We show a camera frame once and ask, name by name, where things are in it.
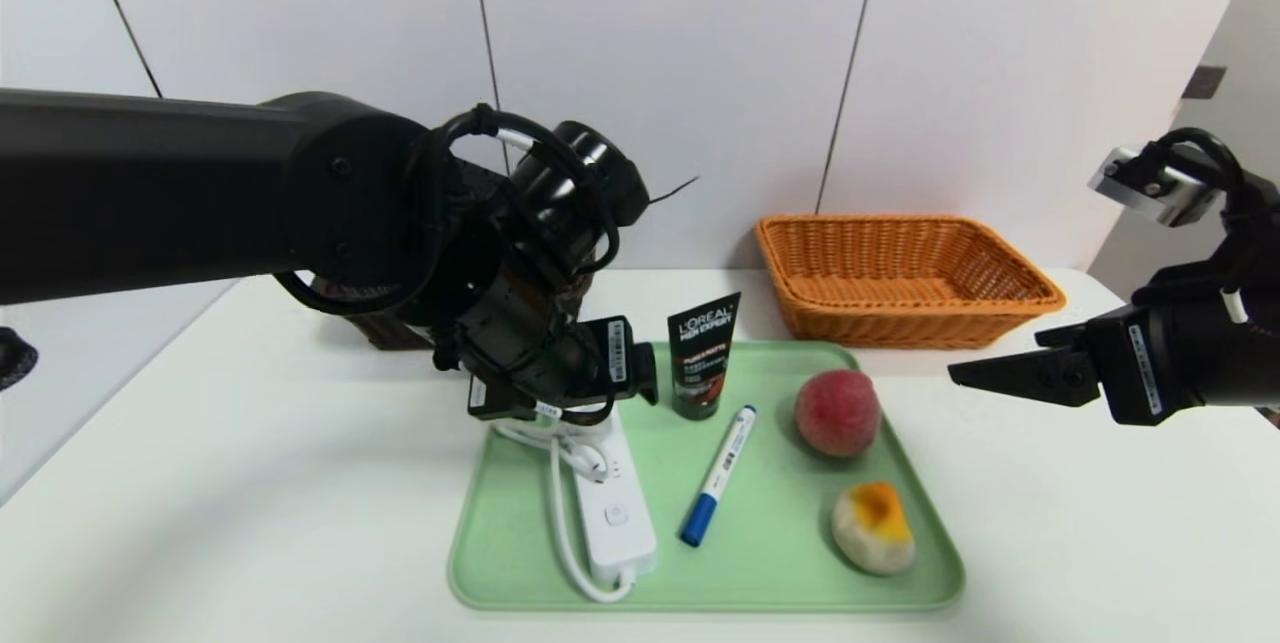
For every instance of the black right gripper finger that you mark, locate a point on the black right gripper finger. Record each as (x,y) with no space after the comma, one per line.
(1040,375)

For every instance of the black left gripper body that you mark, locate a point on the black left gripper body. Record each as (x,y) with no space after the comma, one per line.
(618,351)

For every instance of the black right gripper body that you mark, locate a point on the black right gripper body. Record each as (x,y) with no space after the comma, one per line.
(1130,371)

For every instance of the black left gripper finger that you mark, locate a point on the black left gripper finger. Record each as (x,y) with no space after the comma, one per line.
(645,373)

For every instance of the black face wash tube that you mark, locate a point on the black face wash tube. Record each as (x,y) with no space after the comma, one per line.
(700,363)

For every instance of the white marker with blue cap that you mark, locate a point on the white marker with blue cap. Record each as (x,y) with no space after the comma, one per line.
(722,468)

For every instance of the red peach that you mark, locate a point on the red peach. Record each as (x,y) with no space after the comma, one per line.
(838,413)

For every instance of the cream bun with orange top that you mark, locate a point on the cream bun with orange top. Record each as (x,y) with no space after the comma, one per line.
(872,541)

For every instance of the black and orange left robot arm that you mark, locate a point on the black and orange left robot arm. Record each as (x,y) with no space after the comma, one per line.
(150,193)

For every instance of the orange wicker basket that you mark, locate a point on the orange wicker basket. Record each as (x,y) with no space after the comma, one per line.
(900,323)

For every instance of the dark brown wicker basket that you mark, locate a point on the dark brown wicker basket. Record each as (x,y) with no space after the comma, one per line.
(385,331)

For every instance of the thin black zip tie tail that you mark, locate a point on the thin black zip tie tail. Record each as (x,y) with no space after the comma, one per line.
(680,187)

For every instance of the light green plastic tray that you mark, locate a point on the light green plastic tray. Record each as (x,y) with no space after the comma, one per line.
(760,543)

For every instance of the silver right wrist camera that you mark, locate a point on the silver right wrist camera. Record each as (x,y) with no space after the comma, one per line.
(1150,185)

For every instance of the dark wall plate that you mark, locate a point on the dark wall plate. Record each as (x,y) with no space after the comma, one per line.
(1203,83)

